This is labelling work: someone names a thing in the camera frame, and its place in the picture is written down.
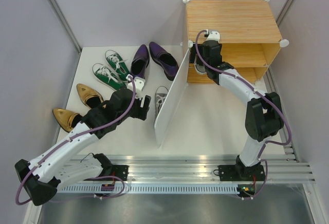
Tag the green sneaker lower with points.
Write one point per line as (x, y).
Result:
(107, 76)

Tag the white slotted cable duct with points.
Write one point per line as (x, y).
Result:
(143, 188)

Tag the white cabinet door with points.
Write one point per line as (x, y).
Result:
(172, 100)

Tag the green sneaker upper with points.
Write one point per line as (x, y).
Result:
(116, 62)

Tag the purple loafer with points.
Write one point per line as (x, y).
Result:
(164, 59)
(140, 62)

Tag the purple loafer left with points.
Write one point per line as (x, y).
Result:
(140, 62)

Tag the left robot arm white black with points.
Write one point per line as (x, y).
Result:
(42, 177)

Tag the aluminium mounting rail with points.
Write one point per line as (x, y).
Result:
(282, 169)

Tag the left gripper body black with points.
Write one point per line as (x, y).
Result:
(136, 111)

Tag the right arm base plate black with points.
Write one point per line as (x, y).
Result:
(241, 173)

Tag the purple loafer right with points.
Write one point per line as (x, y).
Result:
(164, 59)

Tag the green sneaker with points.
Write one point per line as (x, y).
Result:
(107, 76)
(116, 62)

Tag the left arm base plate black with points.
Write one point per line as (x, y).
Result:
(120, 171)

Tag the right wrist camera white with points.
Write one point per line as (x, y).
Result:
(212, 35)

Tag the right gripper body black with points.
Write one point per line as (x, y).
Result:
(200, 51)

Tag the wooden shoe cabinet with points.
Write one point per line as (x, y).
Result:
(248, 32)

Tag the grey sneaker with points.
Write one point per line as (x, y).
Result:
(160, 96)
(198, 66)

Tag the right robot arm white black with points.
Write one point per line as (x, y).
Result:
(263, 111)

